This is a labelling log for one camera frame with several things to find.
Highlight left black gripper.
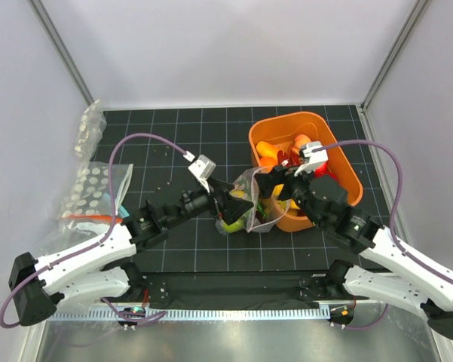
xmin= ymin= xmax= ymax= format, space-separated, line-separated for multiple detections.
xmin=165 ymin=175 xmax=253 ymax=229

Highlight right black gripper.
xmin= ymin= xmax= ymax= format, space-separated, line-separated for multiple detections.
xmin=254 ymin=161 xmax=325 ymax=229

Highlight yellow lemon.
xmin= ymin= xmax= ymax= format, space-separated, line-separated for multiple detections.
xmin=230 ymin=189 xmax=246 ymax=198

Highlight green apple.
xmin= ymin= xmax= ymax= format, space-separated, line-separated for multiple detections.
xmin=219 ymin=219 xmax=244 ymax=234

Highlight pink dotted zip bag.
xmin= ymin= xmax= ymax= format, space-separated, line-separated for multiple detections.
xmin=216 ymin=167 xmax=292 ymax=235

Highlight orange plastic basket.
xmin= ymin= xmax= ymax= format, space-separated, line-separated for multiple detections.
xmin=247 ymin=111 xmax=364 ymax=233

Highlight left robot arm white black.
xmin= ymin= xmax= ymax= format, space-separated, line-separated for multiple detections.
xmin=0 ymin=178 xmax=253 ymax=328

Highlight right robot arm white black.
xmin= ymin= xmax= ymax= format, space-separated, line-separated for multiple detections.
xmin=254 ymin=165 xmax=453 ymax=340

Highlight white dotted bag with items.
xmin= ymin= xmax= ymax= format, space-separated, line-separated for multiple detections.
xmin=56 ymin=161 xmax=133 ymax=221

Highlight white dotted bag upright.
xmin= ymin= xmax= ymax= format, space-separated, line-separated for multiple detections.
xmin=74 ymin=99 xmax=107 ymax=170

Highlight crumpled clear plastic bag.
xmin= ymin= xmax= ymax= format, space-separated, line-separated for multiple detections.
xmin=29 ymin=228 xmax=98 ymax=259

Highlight black grid mat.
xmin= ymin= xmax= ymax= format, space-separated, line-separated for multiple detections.
xmin=93 ymin=106 xmax=375 ymax=273

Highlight orange fruit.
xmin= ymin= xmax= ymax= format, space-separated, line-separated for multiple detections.
xmin=259 ymin=157 xmax=277 ymax=168

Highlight red chili peppers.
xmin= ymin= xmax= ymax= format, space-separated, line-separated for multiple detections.
xmin=277 ymin=151 xmax=301 ymax=167

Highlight yellow bell pepper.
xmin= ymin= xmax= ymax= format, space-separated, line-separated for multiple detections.
xmin=256 ymin=141 xmax=280 ymax=159

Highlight yellow banana bunch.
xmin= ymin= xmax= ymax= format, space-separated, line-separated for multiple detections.
xmin=278 ymin=200 xmax=300 ymax=217

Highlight peach fruit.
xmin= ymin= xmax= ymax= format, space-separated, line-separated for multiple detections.
xmin=292 ymin=134 xmax=311 ymax=150

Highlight red apple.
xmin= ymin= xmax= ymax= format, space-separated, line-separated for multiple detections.
xmin=314 ymin=162 xmax=330 ymax=177

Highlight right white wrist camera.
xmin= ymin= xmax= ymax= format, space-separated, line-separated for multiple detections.
xmin=294 ymin=141 xmax=329 ymax=176

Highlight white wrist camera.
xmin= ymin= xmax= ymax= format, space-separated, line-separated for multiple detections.
xmin=188 ymin=155 xmax=216 ymax=192
xmin=294 ymin=141 xmax=329 ymax=176

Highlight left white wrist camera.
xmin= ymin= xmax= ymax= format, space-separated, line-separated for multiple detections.
xmin=188 ymin=155 xmax=216 ymax=192

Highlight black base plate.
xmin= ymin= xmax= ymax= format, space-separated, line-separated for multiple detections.
xmin=97 ymin=269 xmax=370 ymax=305

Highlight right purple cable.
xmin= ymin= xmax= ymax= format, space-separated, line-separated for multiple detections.
xmin=301 ymin=140 xmax=453 ymax=332

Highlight purple cable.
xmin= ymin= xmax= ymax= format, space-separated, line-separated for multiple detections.
xmin=0 ymin=133 xmax=193 ymax=329
xmin=301 ymin=140 xmax=453 ymax=332

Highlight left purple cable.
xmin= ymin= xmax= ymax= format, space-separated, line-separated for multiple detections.
xmin=0 ymin=133 xmax=193 ymax=329

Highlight white slotted cable duct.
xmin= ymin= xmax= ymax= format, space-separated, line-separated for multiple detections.
xmin=48 ymin=305 xmax=330 ymax=322

